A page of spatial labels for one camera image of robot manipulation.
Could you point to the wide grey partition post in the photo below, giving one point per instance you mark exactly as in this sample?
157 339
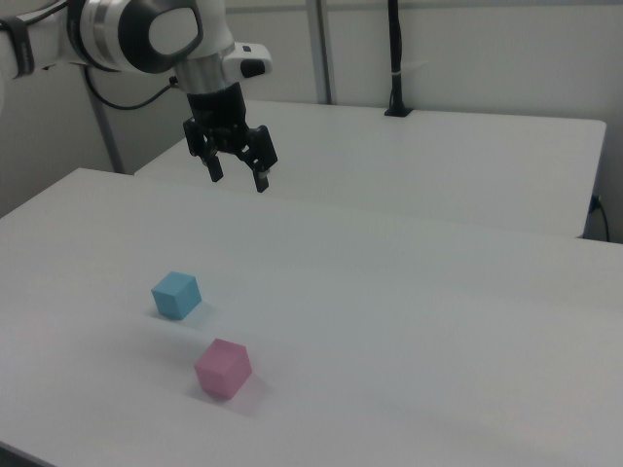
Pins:
321 48

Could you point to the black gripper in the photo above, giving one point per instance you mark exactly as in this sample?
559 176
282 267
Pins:
216 114

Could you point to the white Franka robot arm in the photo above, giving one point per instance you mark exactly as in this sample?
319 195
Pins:
121 29

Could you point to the pink cube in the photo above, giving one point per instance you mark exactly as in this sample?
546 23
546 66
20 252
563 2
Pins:
219 374

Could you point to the black camera stand pole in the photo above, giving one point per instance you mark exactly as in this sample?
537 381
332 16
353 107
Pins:
396 48

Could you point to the blue cube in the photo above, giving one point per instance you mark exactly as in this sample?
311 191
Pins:
170 299

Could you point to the slim grey partition post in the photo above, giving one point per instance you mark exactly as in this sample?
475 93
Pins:
107 136

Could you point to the white side table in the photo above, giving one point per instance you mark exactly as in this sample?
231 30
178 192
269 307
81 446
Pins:
389 160

